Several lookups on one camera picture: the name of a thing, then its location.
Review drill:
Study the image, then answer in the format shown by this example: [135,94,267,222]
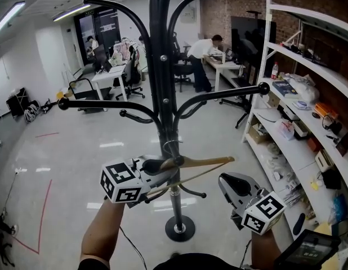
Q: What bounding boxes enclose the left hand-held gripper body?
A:
[100,157,163,209]

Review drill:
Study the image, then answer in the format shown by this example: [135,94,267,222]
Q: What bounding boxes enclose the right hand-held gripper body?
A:
[231,188,287,236]

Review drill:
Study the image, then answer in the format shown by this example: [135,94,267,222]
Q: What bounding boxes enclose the brown wooden hanger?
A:
[147,139,235,196]

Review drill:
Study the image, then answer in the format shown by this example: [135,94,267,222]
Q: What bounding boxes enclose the black coat rack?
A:
[57,0,271,243]

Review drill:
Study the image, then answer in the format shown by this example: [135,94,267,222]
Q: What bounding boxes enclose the person's left forearm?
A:
[79,197,126,267]

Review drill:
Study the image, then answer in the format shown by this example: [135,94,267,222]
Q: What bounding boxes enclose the person's right forearm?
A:
[251,226,282,270]

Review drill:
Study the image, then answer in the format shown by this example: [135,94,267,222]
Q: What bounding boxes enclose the brown cardboard box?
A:
[248,122,272,146]

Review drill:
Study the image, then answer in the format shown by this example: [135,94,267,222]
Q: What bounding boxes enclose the black tablet device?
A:
[273,228,341,270]

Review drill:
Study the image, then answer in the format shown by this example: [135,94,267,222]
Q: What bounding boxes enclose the white shelving unit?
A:
[241,0,348,270]

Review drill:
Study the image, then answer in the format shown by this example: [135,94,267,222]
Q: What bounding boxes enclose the white printed plastic bag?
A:
[275,118,295,141]

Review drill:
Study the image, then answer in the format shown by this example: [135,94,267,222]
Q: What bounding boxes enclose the blue plastic bag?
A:
[329,193,348,225]

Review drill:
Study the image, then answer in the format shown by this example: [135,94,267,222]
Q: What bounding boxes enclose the person's black clothing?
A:
[77,253,249,270]

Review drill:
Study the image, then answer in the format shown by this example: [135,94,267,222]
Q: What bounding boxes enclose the black office chair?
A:
[172,34,196,93]
[115,44,146,101]

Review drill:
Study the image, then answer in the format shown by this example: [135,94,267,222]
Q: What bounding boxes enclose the black platform cart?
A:
[68,78,113,114]

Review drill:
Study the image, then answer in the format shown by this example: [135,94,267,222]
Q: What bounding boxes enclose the white desk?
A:
[90,64,127,101]
[202,56,247,93]

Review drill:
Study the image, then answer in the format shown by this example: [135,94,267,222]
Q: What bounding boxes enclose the blue book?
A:
[272,79,302,100]

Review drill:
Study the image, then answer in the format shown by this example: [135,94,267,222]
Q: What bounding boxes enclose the black headphones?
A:
[321,114,344,135]

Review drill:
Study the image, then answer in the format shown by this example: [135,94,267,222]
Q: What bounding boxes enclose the orange box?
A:
[314,102,340,120]

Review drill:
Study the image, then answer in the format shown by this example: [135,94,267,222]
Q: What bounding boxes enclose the clear crumpled plastic bag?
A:
[289,74,320,102]

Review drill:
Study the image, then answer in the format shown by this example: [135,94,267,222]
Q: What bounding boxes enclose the red capped bottle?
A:
[270,61,280,80]

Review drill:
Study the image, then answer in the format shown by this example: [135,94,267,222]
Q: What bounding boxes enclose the black and white backpack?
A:
[23,100,41,124]

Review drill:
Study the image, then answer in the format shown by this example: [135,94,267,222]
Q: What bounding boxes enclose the black storage box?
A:
[6,88,30,119]

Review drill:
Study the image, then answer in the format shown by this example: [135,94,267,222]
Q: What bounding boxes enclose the black glass door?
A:
[73,7,119,68]

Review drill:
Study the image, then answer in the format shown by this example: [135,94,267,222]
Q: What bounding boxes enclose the black screen on stand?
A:
[218,10,278,129]

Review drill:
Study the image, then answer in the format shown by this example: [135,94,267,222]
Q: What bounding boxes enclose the long ceiling light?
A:
[52,4,92,23]
[0,1,26,38]

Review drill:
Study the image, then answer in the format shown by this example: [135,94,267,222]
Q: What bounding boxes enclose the black cable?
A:
[118,226,149,270]

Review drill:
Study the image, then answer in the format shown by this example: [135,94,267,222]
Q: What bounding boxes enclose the grey electrical wall box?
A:
[180,5,198,24]

